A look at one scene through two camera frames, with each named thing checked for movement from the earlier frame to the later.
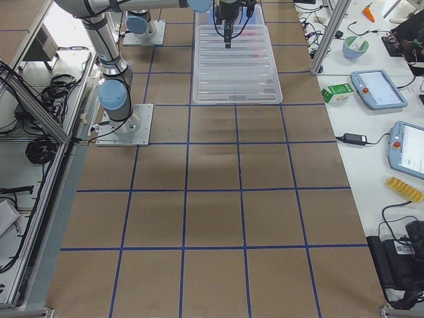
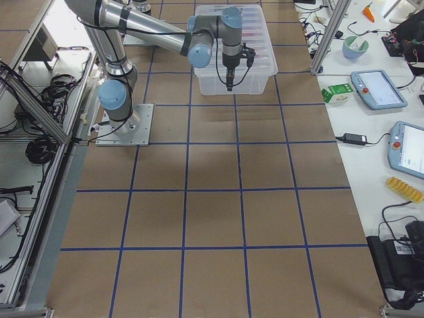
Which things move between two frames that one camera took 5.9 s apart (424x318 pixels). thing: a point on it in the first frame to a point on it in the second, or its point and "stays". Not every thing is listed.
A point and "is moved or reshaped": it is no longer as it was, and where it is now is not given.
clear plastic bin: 246,73 is moved or reshaped
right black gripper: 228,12 to 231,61
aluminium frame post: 341,8 stays
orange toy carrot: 368,12 stays
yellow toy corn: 406,191 stays
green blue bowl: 354,47 stays
